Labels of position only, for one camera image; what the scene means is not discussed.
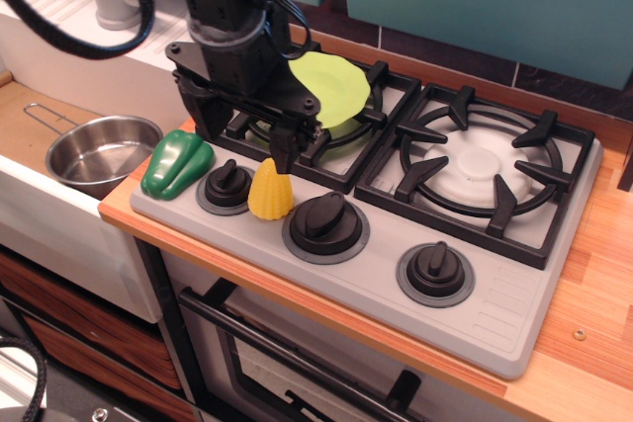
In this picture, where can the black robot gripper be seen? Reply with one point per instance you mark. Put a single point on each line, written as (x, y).
(219, 72)

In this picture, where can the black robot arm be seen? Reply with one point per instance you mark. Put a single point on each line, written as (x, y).
(231, 15)

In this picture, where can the yellow toy corn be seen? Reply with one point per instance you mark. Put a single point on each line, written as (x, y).
(271, 194)

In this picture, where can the left black stove knob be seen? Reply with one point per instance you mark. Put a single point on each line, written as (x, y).
(225, 190)

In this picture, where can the black stove knob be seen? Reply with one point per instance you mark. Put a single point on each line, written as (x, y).
(326, 230)
(435, 275)
(225, 190)

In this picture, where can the green toy bell pepper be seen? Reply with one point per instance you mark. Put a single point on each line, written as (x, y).
(178, 161)

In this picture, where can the left black burner grate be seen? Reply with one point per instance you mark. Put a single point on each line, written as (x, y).
(340, 154)

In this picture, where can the black burner grate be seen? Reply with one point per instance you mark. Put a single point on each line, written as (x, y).
(562, 161)
(340, 154)

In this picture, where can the light green plastic plate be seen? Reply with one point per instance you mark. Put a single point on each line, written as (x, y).
(340, 86)

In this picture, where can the middle black stove knob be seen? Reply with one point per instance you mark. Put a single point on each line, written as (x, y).
(326, 230)

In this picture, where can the stainless steel pot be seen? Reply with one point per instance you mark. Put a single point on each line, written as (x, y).
(95, 157)

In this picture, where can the white toy sink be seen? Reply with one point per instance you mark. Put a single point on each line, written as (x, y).
(46, 91)

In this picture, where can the white right burner disc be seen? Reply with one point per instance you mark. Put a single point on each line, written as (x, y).
(475, 157)

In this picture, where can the right black stove knob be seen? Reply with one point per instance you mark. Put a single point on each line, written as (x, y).
(435, 275)

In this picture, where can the right black burner grate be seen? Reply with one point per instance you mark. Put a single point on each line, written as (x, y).
(562, 161)

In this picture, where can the wooden drawer front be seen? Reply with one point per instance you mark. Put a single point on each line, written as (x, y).
(121, 352)

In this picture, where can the grey toy stove top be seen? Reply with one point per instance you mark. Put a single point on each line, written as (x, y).
(495, 328)

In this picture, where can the teal cabinet box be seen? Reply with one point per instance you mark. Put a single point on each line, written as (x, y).
(586, 39)

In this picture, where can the black oven door handle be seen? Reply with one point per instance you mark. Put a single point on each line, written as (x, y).
(211, 307)

